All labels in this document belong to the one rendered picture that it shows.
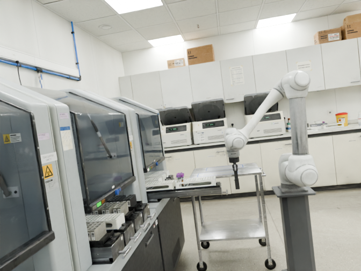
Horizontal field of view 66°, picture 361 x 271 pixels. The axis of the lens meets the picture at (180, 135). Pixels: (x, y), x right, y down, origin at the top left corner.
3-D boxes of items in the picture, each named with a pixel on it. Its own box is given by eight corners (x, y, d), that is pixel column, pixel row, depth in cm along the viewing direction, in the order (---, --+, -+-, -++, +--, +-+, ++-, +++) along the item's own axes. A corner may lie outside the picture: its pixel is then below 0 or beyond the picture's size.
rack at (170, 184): (135, 194, 210) (134, 186, 209) (139, 190, 220) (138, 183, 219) (173, 191, 205) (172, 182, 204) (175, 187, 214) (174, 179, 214)
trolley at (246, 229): (196, 273, 237) (185, 179, 233) (201, 247, 282) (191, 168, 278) (278, 270, 226) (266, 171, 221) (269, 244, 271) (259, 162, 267)
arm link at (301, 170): (308, 182, 194) (324, 190, 172) (284, 184, 194) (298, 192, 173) (301, 71, 190) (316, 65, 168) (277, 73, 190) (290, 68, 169)
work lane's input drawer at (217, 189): (131, 204, 209) (129, 192, 208) (137, 198, 222) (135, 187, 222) (228, 196, 196) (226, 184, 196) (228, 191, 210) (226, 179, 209)
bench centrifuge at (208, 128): (194, 145, 436) (188, 101, 432) (197, 141, 497) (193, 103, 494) (229, 141, 427) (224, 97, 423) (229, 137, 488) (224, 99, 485)
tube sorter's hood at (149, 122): (83, 179, 213) (71, 97, 210) (114, 165, 273) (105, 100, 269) (147, 172, 204) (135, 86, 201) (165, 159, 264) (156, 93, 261)
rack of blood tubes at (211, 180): (175, 190, 204) (174, 182, 204) (178, 187, 214) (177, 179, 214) (216, 187, 199) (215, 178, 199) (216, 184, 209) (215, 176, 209)
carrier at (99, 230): (102, 233, 134) (101, 220, 134) (107, 232, 134) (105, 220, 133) (91, 243, 123) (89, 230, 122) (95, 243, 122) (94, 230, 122)
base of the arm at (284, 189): (300, 184, 216) (300, 177, 216) (309, 191, 195) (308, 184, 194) (276, 186, 219) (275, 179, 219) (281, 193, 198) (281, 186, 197)
